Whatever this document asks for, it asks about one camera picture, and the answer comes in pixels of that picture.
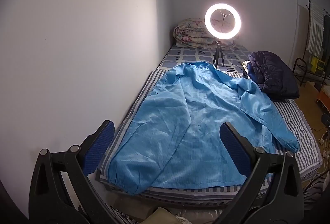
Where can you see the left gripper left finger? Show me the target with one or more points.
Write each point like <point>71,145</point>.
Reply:
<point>95,146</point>

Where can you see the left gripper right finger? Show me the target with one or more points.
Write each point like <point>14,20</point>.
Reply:
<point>238,147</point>

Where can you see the light blue work jacket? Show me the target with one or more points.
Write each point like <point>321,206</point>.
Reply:
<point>173,140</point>

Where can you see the black clothes rack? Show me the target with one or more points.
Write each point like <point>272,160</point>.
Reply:
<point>302,65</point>

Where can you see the striped bed quilt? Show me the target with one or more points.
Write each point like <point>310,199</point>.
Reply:
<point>308,158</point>

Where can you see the dark navy folded jacket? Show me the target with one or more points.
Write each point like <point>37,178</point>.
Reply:
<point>272,75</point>

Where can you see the blue patterned bed sheet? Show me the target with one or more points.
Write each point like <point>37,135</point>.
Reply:
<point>233,57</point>

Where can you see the black mini tripod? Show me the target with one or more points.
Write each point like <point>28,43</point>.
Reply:
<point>218,53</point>

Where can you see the yellow box on rack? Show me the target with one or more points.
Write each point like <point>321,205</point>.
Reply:
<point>317,65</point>

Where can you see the floral folded blanket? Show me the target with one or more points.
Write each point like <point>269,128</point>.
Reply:
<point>192,33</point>

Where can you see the striped hanging towel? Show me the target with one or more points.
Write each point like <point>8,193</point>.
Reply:
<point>316,29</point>

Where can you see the ring light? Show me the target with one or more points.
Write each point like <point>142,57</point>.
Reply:
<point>222,21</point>

